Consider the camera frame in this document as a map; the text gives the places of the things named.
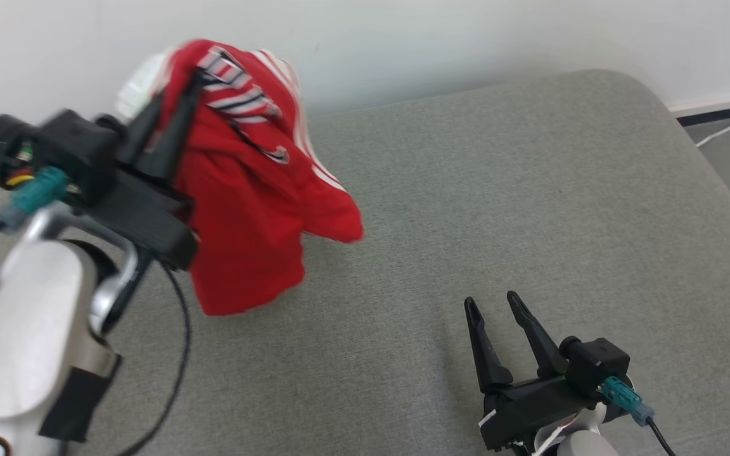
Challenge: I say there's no red Bulls basketball jersey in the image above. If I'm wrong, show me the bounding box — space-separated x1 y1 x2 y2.
117 39 364 316

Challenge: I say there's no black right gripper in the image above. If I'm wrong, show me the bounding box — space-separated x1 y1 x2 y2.
464 291 600 451

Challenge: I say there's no teal right camera connector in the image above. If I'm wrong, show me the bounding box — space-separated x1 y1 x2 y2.
599 377 655 426

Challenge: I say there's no teal camera connector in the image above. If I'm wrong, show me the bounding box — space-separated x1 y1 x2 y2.
0 167 69 230
599 377 655 426

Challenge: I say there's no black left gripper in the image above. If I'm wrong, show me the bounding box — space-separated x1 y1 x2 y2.
86 73 204 270

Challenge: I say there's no black baseboard strip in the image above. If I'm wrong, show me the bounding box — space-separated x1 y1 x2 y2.
676 101 730 127

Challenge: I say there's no teal left camera connector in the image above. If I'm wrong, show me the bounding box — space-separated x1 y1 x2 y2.
0 167 69 230

